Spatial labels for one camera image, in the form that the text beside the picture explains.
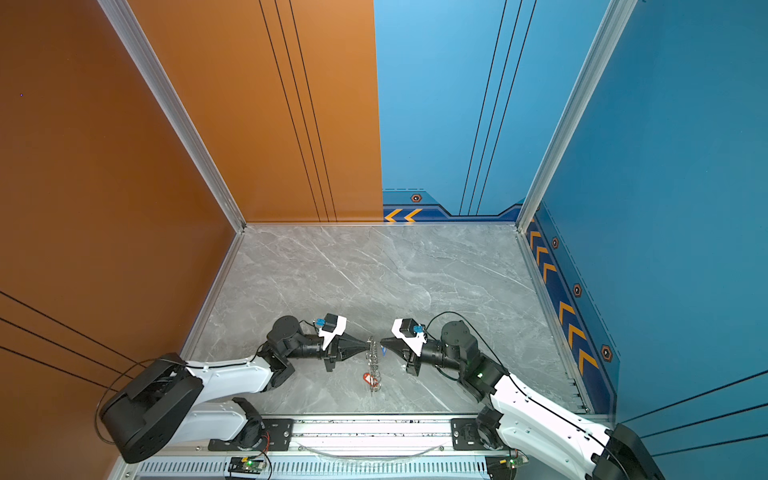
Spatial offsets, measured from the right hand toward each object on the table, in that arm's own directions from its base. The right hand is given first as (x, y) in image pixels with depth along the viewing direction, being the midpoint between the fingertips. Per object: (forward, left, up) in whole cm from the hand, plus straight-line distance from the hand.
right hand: (383, 342), depth 71 cm
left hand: (0, +4, -2) cm, 4 cm away
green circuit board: (-22, +33, -19) cm, 44 cm away
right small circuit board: (-21, -31, -18) cm, 41 cm away
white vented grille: (-23, -12, -19) cm, 32 cm away
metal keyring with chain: (+2, +4, -17) cm, 18 cm away
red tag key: (-3, +4, -18) cm, 19 cm away
